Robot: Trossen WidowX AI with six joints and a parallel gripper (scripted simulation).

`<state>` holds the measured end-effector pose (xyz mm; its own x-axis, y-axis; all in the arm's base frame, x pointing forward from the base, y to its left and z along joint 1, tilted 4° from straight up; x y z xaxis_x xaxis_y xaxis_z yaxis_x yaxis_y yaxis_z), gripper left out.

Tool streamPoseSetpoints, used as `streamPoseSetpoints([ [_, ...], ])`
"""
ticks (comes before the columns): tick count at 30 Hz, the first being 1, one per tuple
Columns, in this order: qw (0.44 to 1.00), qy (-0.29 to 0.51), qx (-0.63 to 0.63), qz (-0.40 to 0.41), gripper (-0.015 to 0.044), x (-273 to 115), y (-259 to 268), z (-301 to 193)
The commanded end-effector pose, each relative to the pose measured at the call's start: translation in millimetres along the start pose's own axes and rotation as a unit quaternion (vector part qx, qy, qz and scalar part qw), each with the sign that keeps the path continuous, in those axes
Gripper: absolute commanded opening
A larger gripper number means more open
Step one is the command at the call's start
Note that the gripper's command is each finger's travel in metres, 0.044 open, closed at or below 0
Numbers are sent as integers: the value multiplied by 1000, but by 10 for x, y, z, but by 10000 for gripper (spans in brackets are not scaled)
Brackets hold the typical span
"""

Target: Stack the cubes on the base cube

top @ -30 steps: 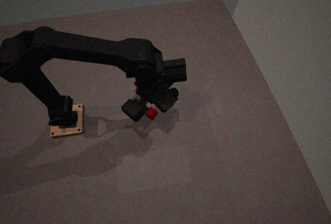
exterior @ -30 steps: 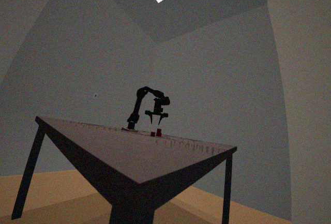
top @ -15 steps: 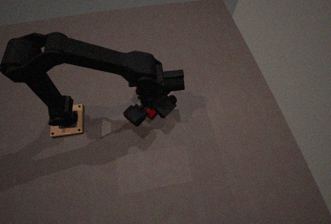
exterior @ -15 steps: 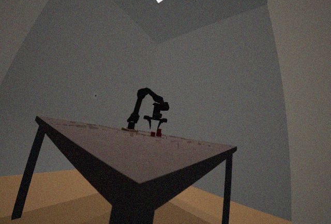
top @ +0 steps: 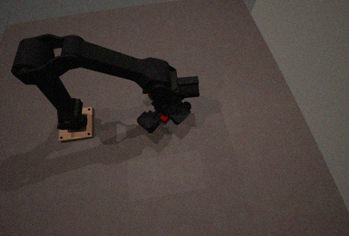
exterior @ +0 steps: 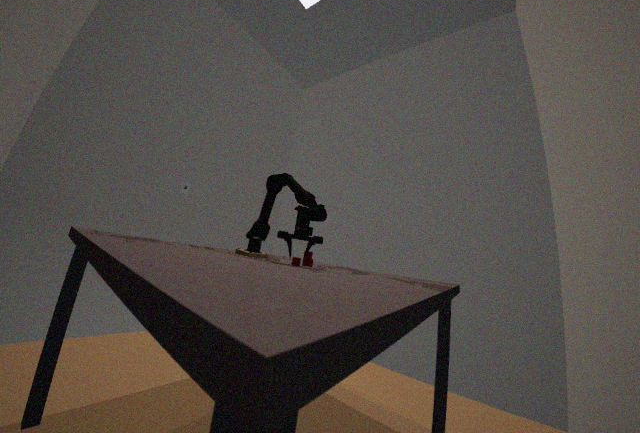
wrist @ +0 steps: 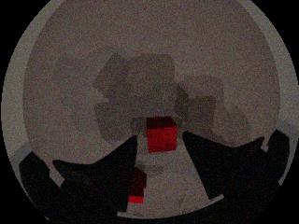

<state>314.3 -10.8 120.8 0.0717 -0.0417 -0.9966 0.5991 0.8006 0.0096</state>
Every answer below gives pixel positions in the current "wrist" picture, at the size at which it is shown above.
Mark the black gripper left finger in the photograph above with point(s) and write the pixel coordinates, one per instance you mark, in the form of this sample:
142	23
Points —
110	177

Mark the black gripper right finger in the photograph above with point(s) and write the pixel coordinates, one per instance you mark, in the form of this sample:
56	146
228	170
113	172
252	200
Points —
216	163

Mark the red cube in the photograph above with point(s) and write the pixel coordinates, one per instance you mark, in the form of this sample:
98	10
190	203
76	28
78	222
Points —
139	174
137	191
161	134

